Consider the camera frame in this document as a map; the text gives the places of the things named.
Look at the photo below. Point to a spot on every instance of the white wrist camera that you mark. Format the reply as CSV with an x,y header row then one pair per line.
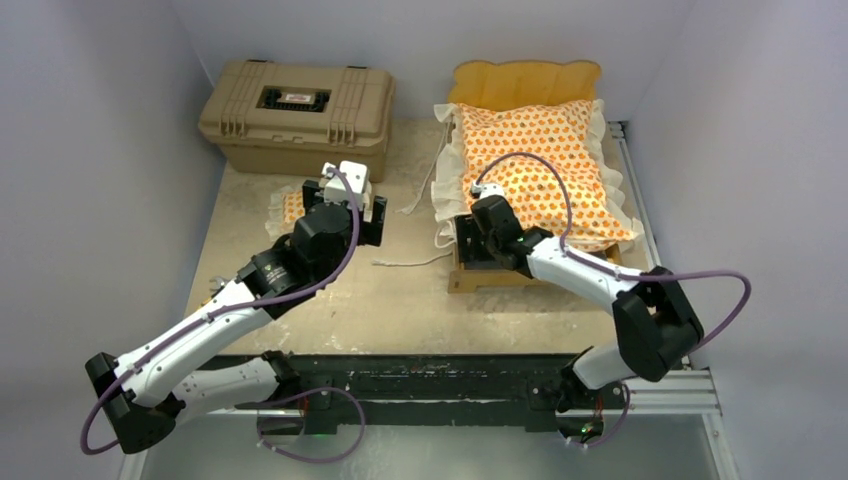
x,y
349,181
480,191

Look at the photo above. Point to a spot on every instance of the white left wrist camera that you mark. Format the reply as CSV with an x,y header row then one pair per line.
x,y
349,181

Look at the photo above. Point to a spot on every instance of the wooden pet bed frame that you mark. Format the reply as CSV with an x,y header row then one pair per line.
x,y
503,86

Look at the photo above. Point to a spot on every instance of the tan plastic tool case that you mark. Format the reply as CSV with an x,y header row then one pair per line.
x,y
273,118

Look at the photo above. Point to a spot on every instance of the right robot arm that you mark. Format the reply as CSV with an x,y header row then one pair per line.
x,y
655,324

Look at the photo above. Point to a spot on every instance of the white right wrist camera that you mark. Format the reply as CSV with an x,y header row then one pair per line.
x,y
480,191

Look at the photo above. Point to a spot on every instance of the orange patterned white blanket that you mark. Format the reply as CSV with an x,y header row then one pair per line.
x,y
549,163

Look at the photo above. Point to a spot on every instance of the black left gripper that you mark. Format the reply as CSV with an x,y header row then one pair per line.
x,y
369,230

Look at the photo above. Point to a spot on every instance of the silver open-end wrench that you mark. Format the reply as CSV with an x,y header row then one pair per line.
x,y
217,283

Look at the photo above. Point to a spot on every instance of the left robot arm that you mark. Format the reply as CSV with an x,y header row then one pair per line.
x,y
145,394

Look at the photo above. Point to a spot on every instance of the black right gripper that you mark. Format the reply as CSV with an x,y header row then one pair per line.
x,y
467,228

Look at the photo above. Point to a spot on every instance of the small orange patterned pillow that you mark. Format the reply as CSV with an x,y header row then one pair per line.
x,y
285,208

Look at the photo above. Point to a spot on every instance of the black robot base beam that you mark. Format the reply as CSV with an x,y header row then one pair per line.
x,y
529,391

